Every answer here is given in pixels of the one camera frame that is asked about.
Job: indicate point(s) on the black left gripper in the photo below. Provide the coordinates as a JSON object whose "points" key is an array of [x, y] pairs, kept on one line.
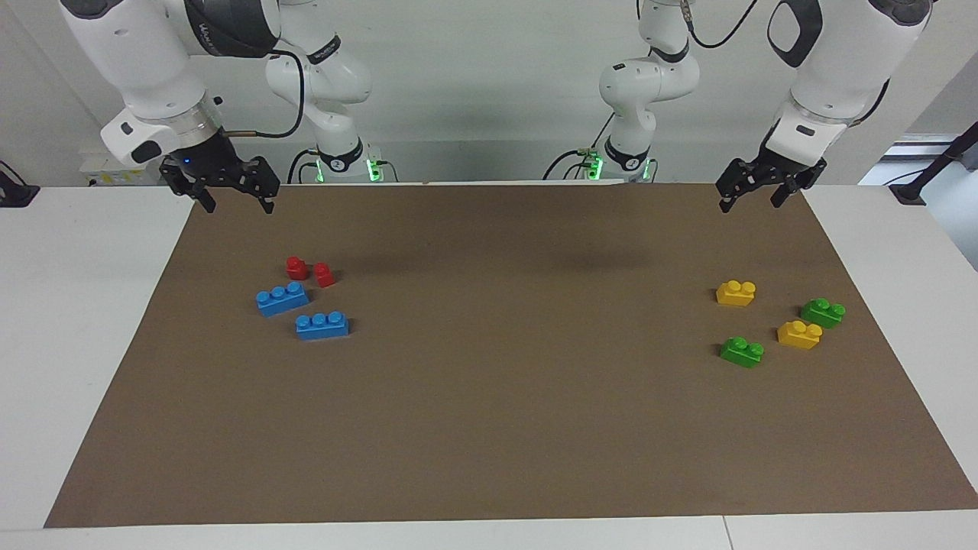
{"points": [[764, 174]]}

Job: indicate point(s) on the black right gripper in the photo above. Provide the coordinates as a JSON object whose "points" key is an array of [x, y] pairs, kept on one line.
{"points": [[221, 168]]}

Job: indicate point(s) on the blue three-stud toy brick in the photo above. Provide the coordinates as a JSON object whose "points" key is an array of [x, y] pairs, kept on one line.
{"points": [[322, 328], [281, 301]]}

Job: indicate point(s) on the green two-stud toy brick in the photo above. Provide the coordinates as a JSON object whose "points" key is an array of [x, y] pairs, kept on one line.
{"points": [[821, 315], [739, 354]]}

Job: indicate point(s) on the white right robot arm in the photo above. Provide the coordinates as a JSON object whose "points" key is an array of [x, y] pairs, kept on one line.
{"points": [[145, 61]]}

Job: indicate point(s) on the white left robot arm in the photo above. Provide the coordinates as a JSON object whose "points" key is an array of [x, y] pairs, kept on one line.
{"points": [[840, 61]]}

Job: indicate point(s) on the red single-stud toy block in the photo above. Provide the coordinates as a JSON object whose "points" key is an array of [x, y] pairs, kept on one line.
{"points": [[296, 269], [325, 276]]}

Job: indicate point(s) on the yellow two-stud toy brick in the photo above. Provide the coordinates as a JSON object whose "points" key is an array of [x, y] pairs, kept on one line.
{"points": [[735, 296], [798, 338]]}

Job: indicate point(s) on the white box with yellow labels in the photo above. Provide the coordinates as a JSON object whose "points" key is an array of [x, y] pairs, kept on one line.
{"points": [[99, 177]]}

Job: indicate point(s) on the black clamp stand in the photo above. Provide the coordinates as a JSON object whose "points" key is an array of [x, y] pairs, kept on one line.
{"points": [[909, 191]]}

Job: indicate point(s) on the black table clamp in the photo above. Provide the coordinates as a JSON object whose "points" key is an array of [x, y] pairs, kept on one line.
{"points": [[15, 195]]}

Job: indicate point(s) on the brown table mat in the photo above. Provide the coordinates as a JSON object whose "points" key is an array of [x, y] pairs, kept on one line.
{"points": [[489, 420]]}

